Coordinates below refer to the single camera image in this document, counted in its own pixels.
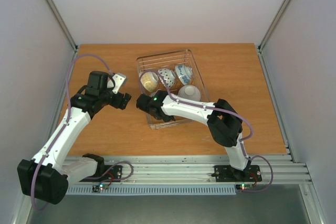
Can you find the aluminium frame rails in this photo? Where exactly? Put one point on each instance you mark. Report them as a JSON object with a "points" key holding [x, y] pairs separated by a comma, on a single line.
{"points": [[185, 153]]}

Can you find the blue floral white bowl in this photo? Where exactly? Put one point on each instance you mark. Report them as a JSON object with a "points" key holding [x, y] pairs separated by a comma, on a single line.
{"points": [[184, 74]]}

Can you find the right circuit board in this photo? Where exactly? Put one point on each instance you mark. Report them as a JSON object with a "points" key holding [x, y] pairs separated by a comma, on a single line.
{"points": [[244, 186]]}

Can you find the grey slotted cable duct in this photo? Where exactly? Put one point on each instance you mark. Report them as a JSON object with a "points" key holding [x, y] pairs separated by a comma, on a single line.
{"points": [[153, 190]]}

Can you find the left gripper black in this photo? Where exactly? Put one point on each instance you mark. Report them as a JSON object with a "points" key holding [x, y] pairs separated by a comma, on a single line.
{"points": [[117, 103]]}

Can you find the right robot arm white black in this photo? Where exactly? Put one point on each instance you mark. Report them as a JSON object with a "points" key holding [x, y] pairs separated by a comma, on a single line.
{"points": [[223, 122]]}

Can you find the yellow patterned bowl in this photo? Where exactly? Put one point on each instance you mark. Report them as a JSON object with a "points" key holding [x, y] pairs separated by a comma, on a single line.
{"points": [[149, 80]]}

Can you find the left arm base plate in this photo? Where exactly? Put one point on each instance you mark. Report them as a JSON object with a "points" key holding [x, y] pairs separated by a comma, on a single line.
{"points": [[114, 173]]}

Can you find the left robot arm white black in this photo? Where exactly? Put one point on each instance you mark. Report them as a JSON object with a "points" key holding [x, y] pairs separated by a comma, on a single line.
{"points": [[45, 177]]}

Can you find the pink patterned bowl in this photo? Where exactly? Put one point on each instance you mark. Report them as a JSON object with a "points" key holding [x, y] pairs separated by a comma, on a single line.
{"points": [[169, 77]]}

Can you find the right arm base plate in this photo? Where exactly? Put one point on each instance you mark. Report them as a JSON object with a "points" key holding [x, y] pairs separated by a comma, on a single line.
{"points": [[225, 173]]}

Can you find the left circuit board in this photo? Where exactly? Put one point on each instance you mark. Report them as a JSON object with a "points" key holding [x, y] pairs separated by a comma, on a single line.
{"points": [[101, 187]]}

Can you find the wire dish rack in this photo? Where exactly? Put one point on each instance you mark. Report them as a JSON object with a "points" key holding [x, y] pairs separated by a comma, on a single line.
{"points": [[170, 60]]}

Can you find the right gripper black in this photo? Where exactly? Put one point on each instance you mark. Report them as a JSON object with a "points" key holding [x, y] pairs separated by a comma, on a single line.
{"points": [[142, 103]]}

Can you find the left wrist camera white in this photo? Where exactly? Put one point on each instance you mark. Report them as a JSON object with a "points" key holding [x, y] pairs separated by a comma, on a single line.
{"points": [[118, 80]]}

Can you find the circuit board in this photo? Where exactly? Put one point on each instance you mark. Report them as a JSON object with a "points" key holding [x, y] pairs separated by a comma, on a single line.
{"points": [[101, 187], [244, 186]]}

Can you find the white upturned bowl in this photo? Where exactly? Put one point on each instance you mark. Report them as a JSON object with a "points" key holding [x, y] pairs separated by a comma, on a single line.
{"points": [[190, 92]]}

